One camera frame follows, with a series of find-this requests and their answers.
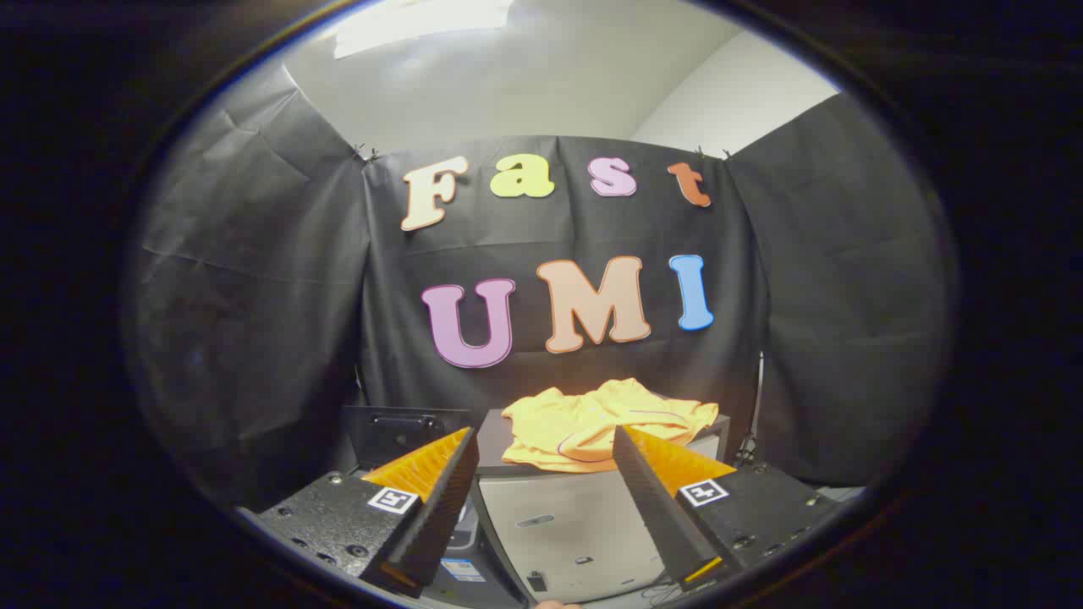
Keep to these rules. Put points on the black backdrop cloth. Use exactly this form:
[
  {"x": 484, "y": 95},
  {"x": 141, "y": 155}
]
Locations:
[{"x": 254, "y": 296}]

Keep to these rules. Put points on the black washing machine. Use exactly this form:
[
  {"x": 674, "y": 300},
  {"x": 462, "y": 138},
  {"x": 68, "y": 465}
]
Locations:
[{"x": 474, "y": 558}]

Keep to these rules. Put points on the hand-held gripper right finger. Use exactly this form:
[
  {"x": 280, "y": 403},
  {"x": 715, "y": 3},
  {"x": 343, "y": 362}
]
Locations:
[{"x": 656, "y": 507}]

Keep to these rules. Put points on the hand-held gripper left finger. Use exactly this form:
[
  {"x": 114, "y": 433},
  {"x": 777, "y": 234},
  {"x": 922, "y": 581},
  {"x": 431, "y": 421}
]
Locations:
[{"x": 444, "y": 507}]

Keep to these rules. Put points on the small black cloth clip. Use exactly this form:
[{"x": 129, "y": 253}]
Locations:
[
  {"x": 368, "y": 153},
  {"x": 712, "y": 153}
]

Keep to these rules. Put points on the grey cabinet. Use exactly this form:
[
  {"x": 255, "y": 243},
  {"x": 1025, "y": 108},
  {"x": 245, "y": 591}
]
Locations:
[{"x": 567, "y": 524}]

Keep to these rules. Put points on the orange yellow shirt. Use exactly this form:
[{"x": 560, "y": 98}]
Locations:
[{"x": 584, "y": 423}]

